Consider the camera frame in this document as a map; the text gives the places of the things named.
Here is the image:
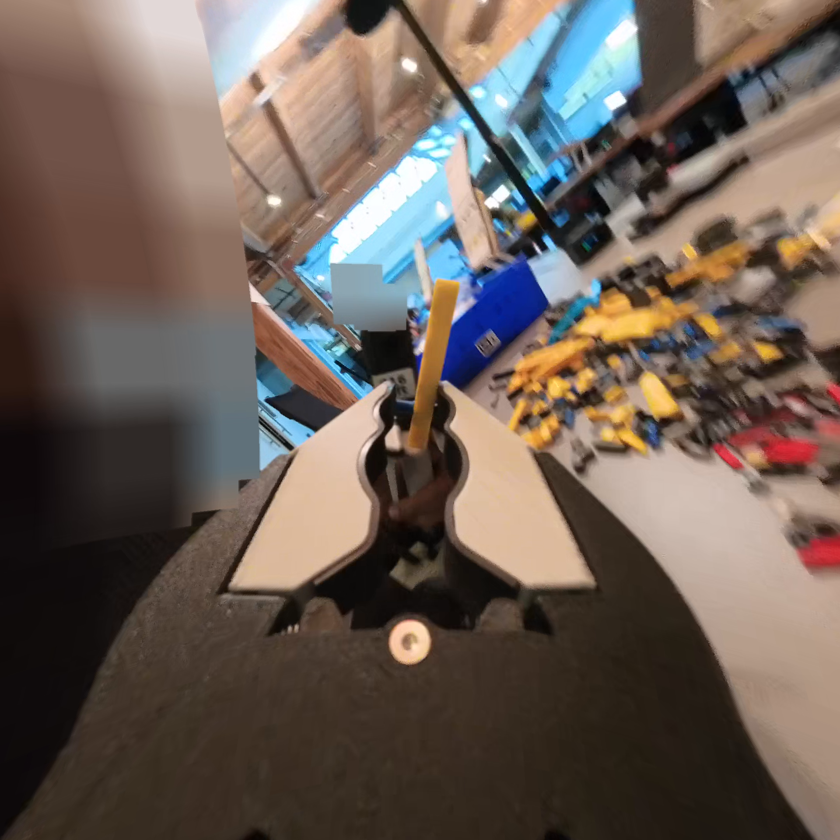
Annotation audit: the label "blue storage bin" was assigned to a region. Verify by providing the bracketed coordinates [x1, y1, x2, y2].
[413, 258, 551, 389]

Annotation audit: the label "wooden desk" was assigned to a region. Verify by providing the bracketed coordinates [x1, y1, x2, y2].
[251, 289, 360, 411]

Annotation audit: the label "pile of yellow blue bricks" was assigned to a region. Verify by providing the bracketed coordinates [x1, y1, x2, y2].
[505, 210, 840, 460]

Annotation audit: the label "yellow holed beam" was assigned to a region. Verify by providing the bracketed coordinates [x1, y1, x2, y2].
[406, 278, 458, 455]

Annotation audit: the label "small black device with screen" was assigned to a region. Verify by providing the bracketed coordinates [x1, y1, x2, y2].
[564, 217, 614, 263]

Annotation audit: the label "instruction sign board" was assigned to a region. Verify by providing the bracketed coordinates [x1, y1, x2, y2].
[445, 131, 501, 271]

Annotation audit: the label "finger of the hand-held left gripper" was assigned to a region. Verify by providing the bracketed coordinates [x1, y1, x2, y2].
[385, 425, 435, 504]

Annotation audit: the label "person's left hand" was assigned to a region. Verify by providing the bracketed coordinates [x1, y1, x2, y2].
[386, 474, 455, 534]

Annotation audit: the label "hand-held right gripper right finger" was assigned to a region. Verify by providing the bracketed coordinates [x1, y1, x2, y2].
[437, 382, 598, 595]

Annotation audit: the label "black slanted pole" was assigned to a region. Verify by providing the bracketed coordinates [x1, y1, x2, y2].
[348, 0, 568, 247]

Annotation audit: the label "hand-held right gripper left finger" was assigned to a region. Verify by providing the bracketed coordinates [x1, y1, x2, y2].
[227, 382, 397, 598]

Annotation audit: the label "person's black sweater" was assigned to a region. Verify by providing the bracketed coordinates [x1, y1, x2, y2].
[0, 518, 253, 834]

